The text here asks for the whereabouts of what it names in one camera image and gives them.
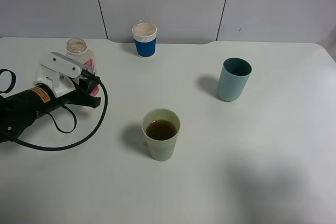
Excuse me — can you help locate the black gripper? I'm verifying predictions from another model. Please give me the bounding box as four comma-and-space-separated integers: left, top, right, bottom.
1, 79, 101, 138

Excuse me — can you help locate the clear bottle with pink label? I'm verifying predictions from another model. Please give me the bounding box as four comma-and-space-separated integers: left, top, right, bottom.
65, 38, 100, 98

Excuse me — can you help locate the pale green plastic cup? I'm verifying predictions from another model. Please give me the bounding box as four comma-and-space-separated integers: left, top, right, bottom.
142, 109, 181, 162

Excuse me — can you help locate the thin black strap loop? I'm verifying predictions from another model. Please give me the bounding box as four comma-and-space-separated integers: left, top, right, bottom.
0, 68, 77, 134

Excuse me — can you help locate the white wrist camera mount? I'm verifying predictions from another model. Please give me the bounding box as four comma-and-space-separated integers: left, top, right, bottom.
33, 52, 86, 98

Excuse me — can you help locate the teal plastic cup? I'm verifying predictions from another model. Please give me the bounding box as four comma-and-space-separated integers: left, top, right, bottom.
217, 58, 252, 102

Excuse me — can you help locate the black braided cable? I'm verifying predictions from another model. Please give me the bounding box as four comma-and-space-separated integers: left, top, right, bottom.
0, 69, 109, 152

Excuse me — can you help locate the blue sleeved paper cup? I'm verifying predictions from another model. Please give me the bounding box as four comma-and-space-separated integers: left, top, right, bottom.
132, 23, 158, 59

